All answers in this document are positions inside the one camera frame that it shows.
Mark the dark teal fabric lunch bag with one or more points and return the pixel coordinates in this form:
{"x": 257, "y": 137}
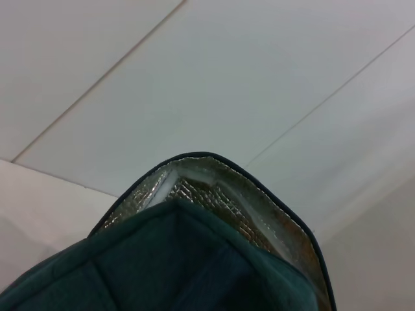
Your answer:
{"x": 146, "y": 269}

